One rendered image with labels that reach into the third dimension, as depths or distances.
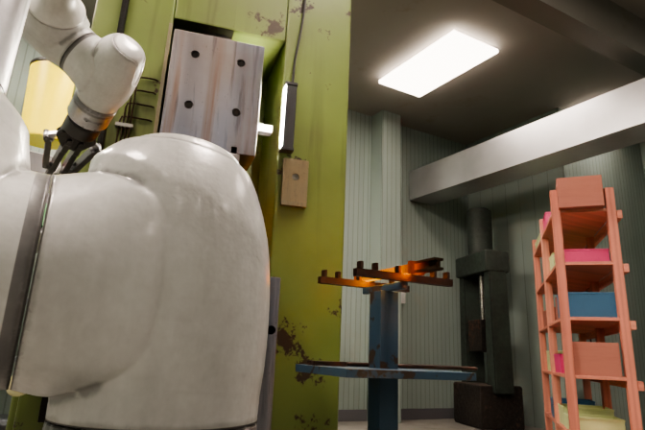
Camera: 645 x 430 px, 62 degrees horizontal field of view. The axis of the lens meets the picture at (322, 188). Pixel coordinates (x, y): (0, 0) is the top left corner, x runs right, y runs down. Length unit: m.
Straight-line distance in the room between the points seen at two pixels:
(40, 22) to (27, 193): 0.82
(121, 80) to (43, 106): 3.88
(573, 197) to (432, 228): 3.19
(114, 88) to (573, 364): 3.83
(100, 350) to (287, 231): 1.48
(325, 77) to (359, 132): 4.97
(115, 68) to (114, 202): 0.77
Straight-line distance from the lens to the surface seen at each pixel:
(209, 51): 1.85
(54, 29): 1.19
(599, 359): 4.46
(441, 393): 7.28
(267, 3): 2.17
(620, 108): 5.51
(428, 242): 7.31
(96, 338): 0.38
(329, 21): 2.20
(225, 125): 1.74
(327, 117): 2.00
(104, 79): 1.16
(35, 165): 1.62
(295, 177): 1.87
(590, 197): 4.53
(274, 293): 1.58
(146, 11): 2.07
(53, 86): 5.08
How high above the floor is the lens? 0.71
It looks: 17 degrees up
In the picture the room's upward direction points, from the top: 3 degrees clockwise
